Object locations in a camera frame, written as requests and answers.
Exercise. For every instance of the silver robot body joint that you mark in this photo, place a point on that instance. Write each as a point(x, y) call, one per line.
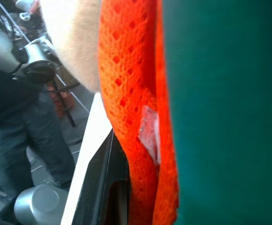
point(39, 204)

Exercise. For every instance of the thin black rod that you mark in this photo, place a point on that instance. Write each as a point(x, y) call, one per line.
point(66, 110)

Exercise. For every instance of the person in black shirt and jeans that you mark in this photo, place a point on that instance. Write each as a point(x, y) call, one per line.
point(9, 140)

